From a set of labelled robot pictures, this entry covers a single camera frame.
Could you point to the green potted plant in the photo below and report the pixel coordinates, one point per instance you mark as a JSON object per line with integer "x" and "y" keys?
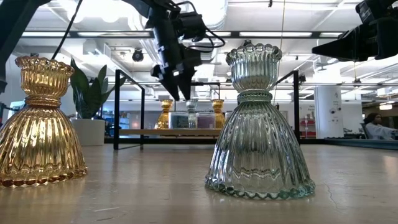
{"x": 90, "y": 93}

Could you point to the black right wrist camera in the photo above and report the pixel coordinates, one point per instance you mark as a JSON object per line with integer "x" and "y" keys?
{"x": 376, "y": 11}

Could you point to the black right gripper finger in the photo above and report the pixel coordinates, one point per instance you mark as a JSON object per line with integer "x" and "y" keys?
{"x": 351, "y": 45}

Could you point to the white plant pot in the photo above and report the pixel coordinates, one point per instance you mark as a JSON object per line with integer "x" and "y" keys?
{"x": 90, "y": 132}

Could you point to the white round column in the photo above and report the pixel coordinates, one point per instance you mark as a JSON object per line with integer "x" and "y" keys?
{"x": 328, "y": 109}

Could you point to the wooden shelf black metal frame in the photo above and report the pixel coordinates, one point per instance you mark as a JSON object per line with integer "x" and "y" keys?
{"x": 149, "y": 132}

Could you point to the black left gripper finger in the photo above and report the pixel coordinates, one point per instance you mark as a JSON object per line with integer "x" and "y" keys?
{"x": 187, "y": 85}
{"x": 171, "y": 82}

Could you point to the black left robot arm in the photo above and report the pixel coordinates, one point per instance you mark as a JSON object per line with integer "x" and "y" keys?
{"x": 12, "y": 37}

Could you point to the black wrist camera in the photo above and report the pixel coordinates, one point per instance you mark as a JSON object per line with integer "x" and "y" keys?
{"x": 194, "y": 26}
{"x": 376, "y": 11}

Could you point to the purple candle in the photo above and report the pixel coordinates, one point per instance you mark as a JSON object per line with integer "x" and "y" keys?
{"x": 206, "y": 120}

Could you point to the red storage shelf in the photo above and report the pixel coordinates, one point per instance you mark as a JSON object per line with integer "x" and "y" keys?
{"x": 308, "y": 123}

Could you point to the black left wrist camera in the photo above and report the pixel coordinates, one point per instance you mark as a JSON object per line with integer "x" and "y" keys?
{"x": 194, "y": 26}

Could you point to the clear green glass candle holder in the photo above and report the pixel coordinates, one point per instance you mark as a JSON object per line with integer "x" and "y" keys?
{"x": 191, "y": 105}
{"x": 258, "y": 149}

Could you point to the white round ventilation duct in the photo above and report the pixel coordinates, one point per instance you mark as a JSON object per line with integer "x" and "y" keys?
{"x": 217, "y": 12}

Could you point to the person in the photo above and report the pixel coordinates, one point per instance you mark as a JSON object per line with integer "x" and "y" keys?
{"x": 377, "y": 130}

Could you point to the amber ribbed glass candle holder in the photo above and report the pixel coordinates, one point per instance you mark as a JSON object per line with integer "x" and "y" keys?
{"x": 218, "y": 112}
{"x": 40, "y": 140}
{"x": 163, "y": 119}

